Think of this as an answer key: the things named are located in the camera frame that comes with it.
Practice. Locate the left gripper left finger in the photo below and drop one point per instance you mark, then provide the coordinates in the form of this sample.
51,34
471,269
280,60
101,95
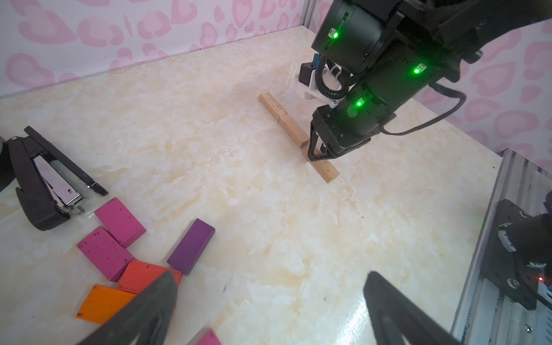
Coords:
145,320

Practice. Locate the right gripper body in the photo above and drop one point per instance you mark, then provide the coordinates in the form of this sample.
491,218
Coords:
336,139

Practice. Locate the black tape roll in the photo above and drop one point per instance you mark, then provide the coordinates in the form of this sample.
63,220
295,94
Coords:
6,170

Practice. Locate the red block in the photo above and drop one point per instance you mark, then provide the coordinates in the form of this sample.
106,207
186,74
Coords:
139,275

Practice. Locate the purple block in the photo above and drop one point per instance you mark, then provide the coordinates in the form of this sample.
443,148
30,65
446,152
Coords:
188,251

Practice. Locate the orange block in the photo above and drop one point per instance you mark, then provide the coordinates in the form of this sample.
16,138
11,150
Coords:
102,303

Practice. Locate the black stapler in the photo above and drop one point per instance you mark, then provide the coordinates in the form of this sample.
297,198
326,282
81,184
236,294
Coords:
49,183

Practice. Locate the wooden block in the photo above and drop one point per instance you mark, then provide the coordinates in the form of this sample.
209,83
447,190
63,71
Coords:
293,130
323,167
273,107

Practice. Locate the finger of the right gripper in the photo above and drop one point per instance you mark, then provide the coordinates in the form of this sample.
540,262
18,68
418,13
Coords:
314,154

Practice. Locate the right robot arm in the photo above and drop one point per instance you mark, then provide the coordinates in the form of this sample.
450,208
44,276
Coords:
376,55

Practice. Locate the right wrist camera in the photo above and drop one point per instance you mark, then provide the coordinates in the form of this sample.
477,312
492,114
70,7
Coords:
324,80

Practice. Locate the magenta block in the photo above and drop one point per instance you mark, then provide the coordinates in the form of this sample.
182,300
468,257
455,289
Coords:
120,222
105,253
210,338

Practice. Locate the magenta block lower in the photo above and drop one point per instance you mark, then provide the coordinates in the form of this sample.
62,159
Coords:
210,338

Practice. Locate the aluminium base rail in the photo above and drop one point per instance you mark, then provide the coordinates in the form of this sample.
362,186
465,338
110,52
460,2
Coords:
506,297

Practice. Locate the magenta block upper right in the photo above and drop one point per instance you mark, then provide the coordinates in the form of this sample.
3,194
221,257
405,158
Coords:
120,222

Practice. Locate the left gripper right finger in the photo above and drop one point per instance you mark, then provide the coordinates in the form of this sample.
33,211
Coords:
396,320

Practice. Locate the magenta block upper left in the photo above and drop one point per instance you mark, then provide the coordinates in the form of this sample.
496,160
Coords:
105,253

